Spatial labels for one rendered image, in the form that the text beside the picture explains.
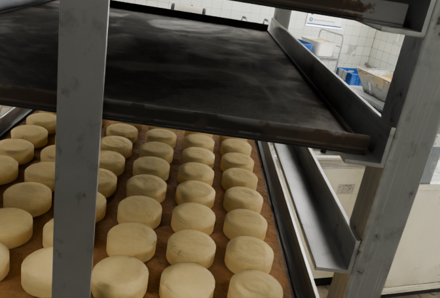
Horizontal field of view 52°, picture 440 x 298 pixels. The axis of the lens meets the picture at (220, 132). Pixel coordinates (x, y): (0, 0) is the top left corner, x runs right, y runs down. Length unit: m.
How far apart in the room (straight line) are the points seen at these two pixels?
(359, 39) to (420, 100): 7.36
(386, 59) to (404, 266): 4.98
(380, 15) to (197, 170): 0.38
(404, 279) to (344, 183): 0.77
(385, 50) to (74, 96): 7.36
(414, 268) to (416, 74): 2.77
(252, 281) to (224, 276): 0.04
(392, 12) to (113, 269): 0.31
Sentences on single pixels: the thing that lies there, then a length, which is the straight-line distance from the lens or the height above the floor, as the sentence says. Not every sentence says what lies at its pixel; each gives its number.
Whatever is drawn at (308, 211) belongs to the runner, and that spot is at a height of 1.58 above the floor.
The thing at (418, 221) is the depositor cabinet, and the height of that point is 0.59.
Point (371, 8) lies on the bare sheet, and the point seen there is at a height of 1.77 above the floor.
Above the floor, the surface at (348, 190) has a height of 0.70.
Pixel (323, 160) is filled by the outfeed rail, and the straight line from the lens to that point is 2.49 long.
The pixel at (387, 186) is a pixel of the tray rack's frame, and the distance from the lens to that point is 0.34.
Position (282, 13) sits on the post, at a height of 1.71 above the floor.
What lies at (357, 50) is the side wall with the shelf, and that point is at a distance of 7.70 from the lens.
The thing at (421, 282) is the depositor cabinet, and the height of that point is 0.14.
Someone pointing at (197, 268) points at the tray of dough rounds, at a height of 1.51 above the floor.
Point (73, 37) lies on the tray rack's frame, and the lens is 0.30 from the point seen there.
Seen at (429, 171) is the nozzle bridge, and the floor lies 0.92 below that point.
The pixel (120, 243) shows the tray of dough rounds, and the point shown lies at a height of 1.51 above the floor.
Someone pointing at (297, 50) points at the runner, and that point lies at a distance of 0.64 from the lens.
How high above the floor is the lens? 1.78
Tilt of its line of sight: 20 degrees down
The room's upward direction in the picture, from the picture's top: 9 degrees clockwise
